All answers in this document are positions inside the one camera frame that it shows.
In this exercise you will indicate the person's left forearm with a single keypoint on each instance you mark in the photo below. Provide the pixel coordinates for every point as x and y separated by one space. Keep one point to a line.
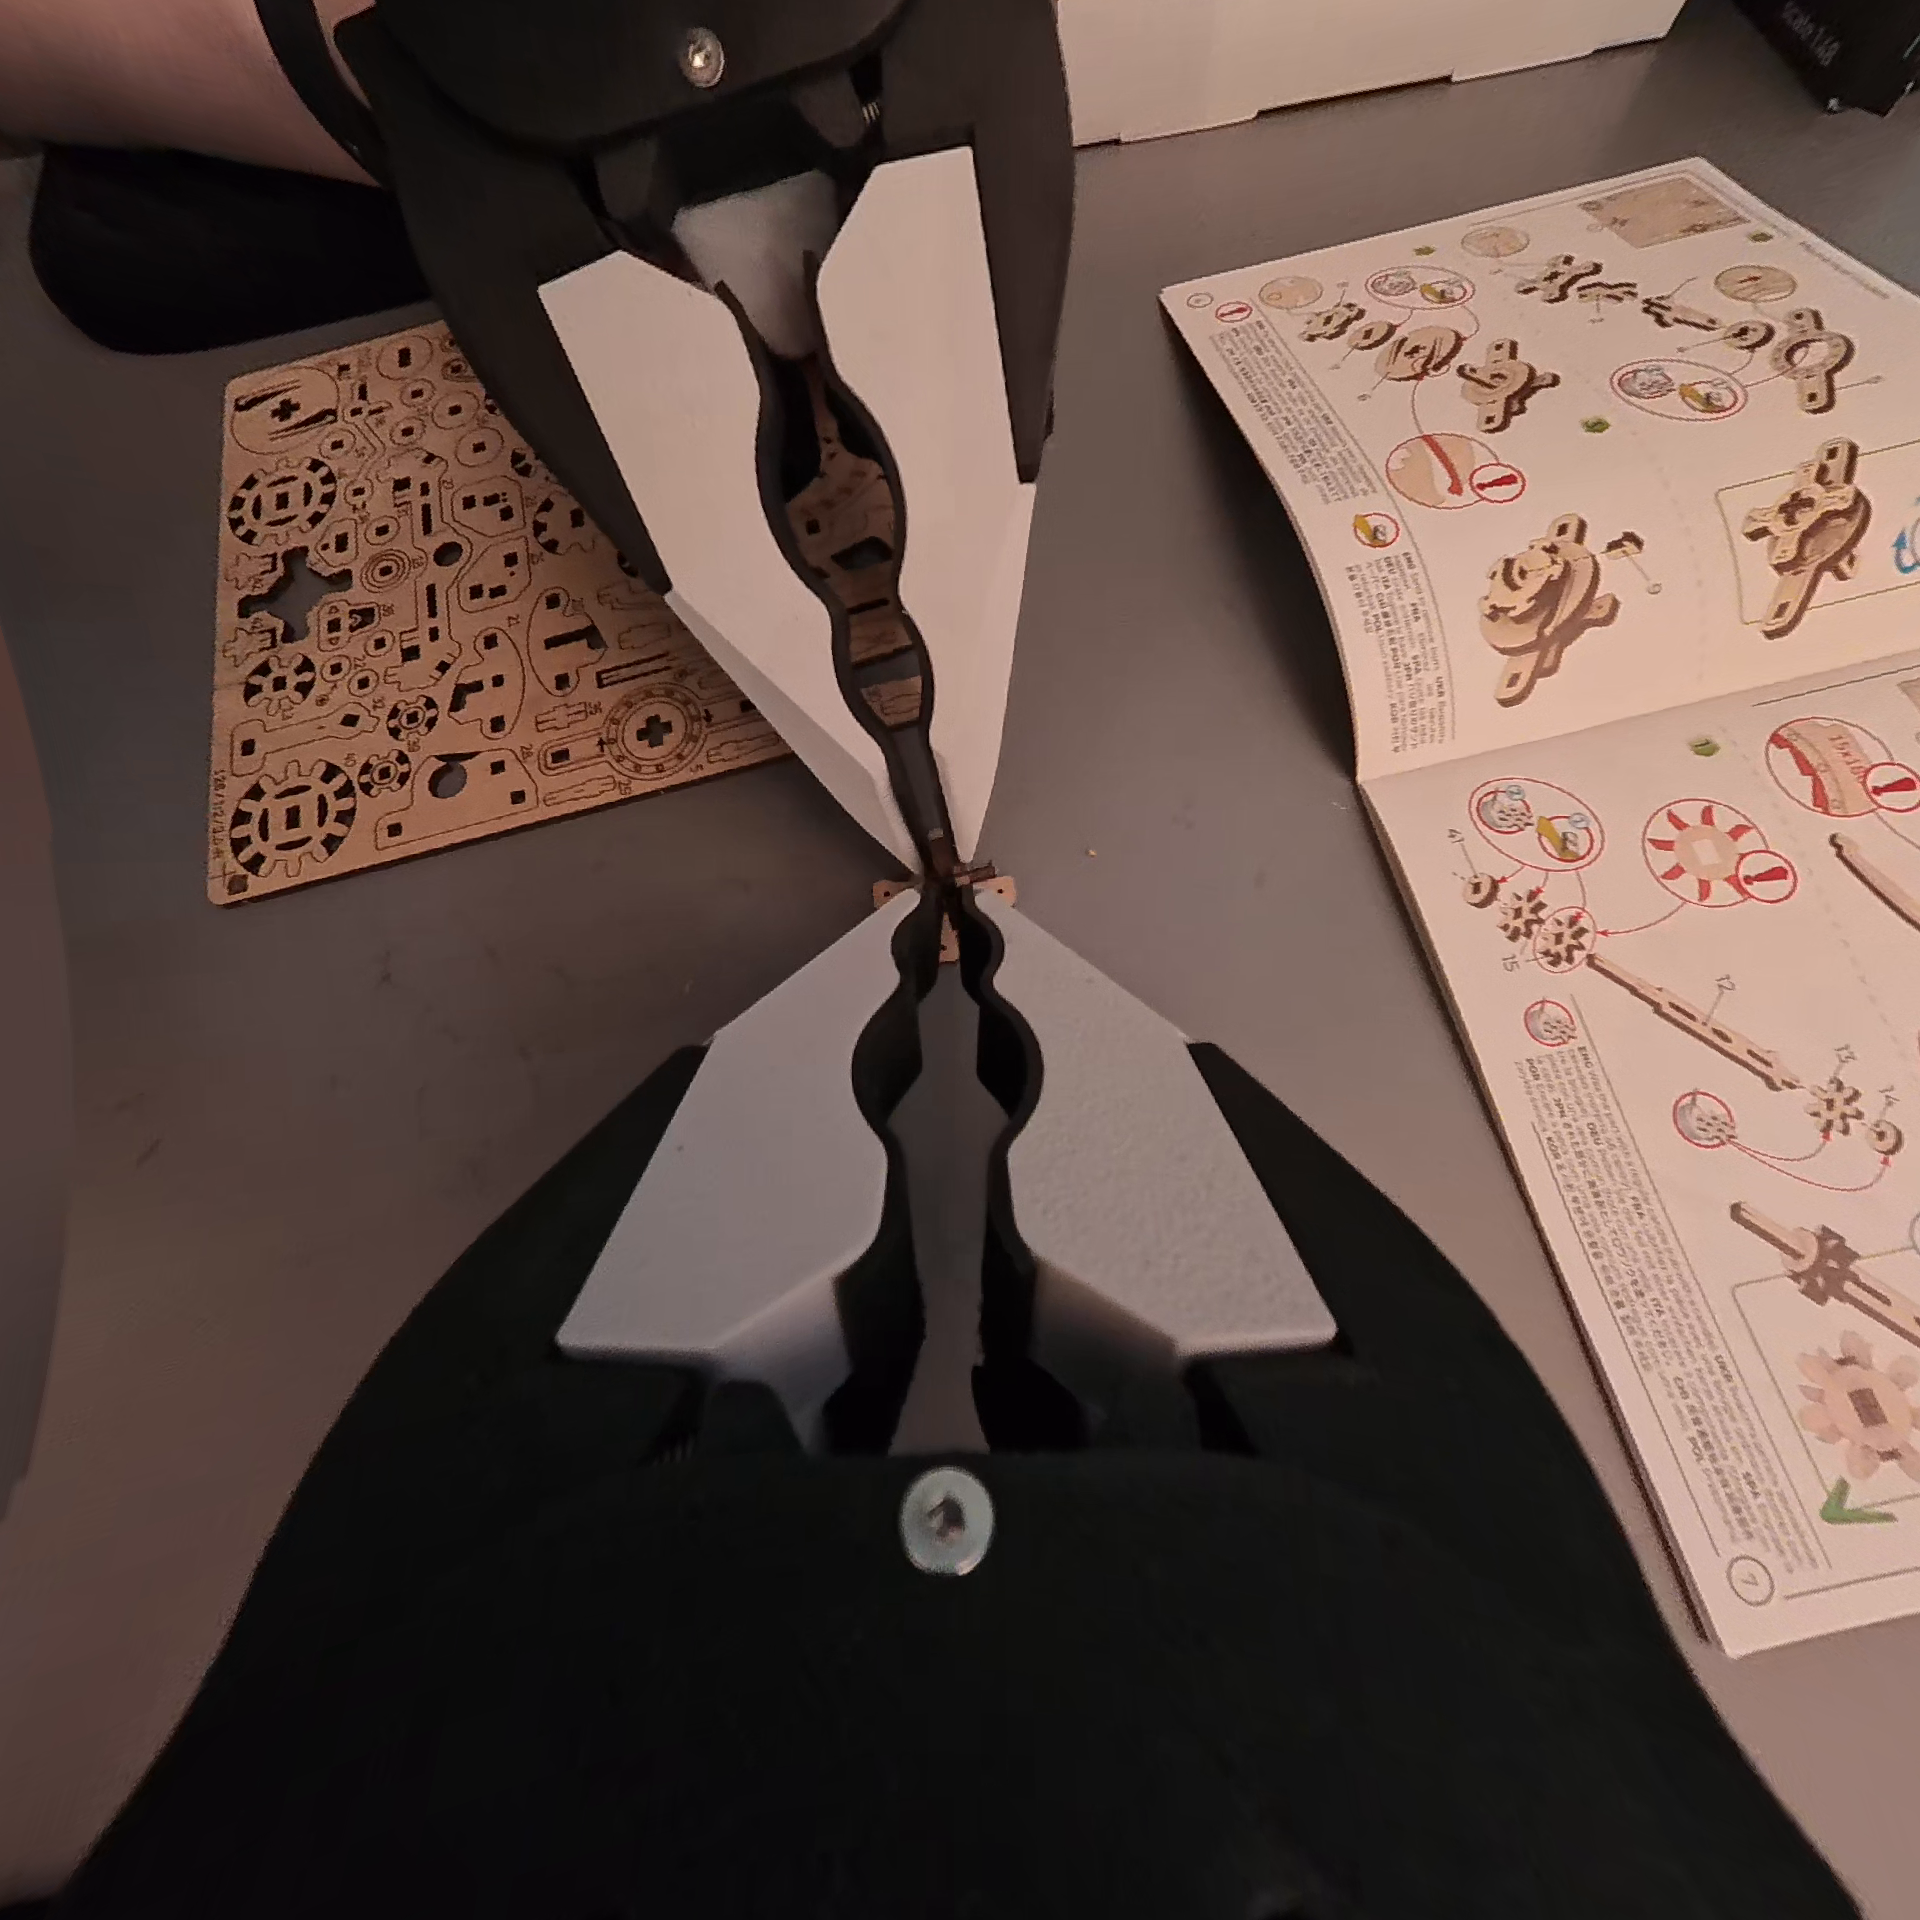
120 60

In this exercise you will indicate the small wooden bar part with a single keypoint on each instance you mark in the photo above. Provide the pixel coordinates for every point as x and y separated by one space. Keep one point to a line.
989 886

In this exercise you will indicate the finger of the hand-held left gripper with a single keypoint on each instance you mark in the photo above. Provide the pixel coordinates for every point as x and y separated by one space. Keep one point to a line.
960 376
675 421

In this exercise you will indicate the white cardboard box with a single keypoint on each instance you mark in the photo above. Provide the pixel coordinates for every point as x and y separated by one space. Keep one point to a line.
1349 60

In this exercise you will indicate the laser-cut wooden parts sheet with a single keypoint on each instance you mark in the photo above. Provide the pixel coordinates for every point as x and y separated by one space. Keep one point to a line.
509 661

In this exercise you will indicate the small wooden peg part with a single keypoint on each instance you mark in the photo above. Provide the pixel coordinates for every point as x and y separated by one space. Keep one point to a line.
948 939

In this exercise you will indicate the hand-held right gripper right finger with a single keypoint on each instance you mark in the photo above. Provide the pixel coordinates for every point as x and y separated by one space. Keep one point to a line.
1170 1202

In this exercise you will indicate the open paper instruction booklet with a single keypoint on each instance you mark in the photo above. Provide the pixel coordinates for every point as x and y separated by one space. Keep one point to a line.
1574 975

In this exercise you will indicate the black box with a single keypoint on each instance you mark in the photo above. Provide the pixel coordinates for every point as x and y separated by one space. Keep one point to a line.
1845 53

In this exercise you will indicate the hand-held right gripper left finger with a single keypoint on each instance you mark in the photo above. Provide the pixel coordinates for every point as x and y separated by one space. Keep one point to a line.
720 1202

